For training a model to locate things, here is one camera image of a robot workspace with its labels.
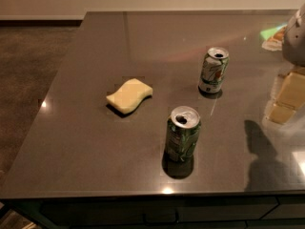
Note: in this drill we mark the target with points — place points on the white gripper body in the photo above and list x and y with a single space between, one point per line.
294 43

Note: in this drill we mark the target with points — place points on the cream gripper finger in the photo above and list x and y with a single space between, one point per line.
290 98

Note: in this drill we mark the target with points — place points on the dark green soda can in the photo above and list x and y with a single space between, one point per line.
183 129

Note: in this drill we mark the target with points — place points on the white green soda can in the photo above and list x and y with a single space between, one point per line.
213 70

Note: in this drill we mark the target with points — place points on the green orange snack bag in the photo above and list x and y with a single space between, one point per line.
272 38

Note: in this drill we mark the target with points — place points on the yellow sponge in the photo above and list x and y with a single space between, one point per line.
128 97

